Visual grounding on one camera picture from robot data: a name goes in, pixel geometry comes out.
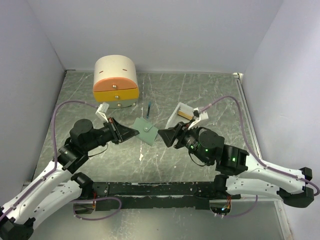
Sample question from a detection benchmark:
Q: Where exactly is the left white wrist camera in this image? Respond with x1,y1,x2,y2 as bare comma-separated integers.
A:
95,102,110,123

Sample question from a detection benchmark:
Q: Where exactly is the white plastic tray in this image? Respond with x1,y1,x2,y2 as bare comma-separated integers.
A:
165,102,209,130

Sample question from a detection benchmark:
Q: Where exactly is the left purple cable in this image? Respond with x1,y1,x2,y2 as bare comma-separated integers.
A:
0,100,101,226

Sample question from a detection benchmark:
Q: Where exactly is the blue pen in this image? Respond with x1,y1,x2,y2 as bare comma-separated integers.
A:
146,101,152,119

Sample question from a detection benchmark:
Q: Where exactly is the mint green card holder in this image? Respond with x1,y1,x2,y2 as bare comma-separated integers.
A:
132,117,158,146

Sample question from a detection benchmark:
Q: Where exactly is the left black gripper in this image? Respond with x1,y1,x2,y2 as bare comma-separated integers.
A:
82,115,139,152

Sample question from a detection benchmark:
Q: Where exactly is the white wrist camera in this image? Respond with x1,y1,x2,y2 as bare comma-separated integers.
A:
95,102,110,123
188,107,209,130

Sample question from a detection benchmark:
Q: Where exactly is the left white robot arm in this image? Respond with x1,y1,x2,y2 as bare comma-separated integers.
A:
0,117,139,240

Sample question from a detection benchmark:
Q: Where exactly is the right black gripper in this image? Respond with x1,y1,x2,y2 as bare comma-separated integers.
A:
158,118,211,165

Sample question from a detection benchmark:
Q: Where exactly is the black base bar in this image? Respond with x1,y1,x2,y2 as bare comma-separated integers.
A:
77,181,230,211

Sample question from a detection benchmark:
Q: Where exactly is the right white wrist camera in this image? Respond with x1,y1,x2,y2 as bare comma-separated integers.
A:
188,107,209,130

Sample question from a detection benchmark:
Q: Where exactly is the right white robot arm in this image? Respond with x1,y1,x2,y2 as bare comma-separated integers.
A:
158,122,315,208

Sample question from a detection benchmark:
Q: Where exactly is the beige mini drawer cabinet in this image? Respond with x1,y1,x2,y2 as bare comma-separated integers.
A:
92,55,140,109

